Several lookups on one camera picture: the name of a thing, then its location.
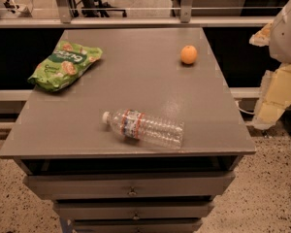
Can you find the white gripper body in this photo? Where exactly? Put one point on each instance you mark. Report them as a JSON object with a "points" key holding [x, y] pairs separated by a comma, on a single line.
{"points": [[287, 38]]}

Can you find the middle grey drawer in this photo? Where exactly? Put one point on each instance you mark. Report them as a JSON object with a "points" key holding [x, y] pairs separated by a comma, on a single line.
{"points": [[134, 210]]}

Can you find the grey drawer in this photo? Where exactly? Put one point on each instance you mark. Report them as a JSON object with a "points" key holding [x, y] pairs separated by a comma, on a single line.
{"points": [[176, 225], [134, 210], [142, 185]]}

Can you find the metal window frame rail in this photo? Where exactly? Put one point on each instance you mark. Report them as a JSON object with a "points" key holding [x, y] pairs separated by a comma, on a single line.
{"points": [[59, 13]]}

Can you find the green rice chip bag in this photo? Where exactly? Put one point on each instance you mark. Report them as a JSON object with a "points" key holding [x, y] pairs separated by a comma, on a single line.
{"points": [[64, 66]]}

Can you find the orange fruit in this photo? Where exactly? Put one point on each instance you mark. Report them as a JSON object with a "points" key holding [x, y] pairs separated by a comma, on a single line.
{"points": [[188, 55]]}

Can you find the top grey drawer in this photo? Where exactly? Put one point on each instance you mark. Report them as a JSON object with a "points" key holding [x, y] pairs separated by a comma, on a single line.
{"points": [[142, 185]]}

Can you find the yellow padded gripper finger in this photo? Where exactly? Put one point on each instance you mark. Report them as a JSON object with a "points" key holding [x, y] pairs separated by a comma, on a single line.
{"points": [[275, 97], [262, 37]]}

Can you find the grey drawer cabinet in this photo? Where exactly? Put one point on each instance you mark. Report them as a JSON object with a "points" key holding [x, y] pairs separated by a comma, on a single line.
{"points": [[142, 142]]}

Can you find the bottom grey drawer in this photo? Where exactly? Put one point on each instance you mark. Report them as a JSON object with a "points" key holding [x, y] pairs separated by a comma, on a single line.
{"points": [[176, 225]]}

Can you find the clear plastic water bottle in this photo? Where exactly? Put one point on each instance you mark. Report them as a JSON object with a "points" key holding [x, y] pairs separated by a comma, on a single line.
{"points": [[137, 125]]}

